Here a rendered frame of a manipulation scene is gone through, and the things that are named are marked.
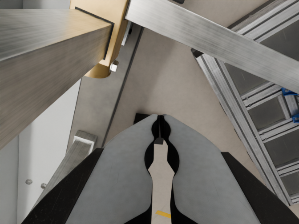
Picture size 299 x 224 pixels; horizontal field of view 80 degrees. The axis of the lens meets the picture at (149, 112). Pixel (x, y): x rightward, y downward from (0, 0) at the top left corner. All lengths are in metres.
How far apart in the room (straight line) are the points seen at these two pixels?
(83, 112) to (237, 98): 0.74
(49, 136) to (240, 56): 0.52
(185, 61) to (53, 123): 0.76
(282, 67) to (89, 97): 0.31
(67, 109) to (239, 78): 0.74
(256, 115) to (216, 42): 0.89
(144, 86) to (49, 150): 0.67
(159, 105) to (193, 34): 0.97
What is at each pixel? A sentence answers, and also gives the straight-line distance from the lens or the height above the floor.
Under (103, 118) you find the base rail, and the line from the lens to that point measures 0.40.
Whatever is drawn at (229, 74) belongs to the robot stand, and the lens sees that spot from 0.92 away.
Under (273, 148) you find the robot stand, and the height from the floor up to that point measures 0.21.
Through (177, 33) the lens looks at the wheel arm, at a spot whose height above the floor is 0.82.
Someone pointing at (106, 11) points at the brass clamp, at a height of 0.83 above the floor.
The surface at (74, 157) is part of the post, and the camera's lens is 0.39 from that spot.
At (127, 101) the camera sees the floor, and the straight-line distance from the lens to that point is 1.16.
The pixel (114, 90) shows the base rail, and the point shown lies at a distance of 0.36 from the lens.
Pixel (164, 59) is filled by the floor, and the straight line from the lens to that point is 1.05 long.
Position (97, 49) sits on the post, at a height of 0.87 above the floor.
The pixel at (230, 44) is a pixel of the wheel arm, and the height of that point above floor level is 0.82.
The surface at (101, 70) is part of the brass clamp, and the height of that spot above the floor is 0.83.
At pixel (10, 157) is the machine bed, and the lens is 0.67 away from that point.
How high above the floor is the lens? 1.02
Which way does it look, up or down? 60 degrees down
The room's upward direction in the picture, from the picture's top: 175 degrees counter-clockwise
